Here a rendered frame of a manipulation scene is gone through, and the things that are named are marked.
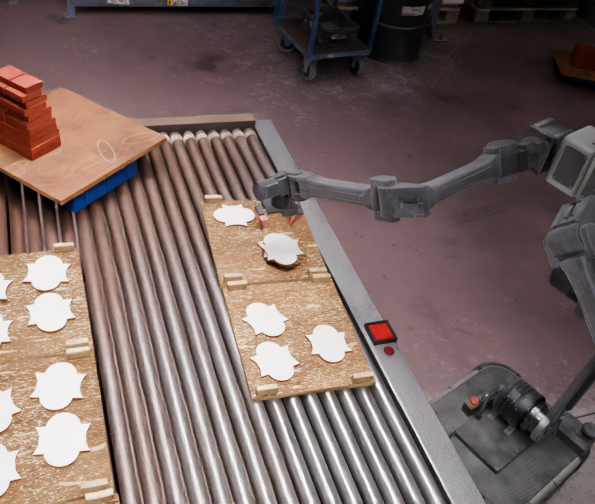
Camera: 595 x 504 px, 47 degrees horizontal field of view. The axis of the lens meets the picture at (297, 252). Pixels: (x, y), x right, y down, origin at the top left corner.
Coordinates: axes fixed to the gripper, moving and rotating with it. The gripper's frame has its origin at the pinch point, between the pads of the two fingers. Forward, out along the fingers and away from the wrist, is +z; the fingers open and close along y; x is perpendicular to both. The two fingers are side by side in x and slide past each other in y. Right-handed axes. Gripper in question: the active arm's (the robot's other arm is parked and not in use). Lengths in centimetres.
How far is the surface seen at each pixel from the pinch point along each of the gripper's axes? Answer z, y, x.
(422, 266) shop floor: 103, 126, 61
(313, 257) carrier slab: 9.0, 11.5, -7.6
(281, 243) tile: 5.8, 1.9, -2.2
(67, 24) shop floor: 111, -8, 376
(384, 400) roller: 10, 8, -64
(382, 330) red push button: 8.8, 19.0, -41.8
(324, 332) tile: 7.5, 0.9, -39.0
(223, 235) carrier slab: 9.6, -13.4, 9.5
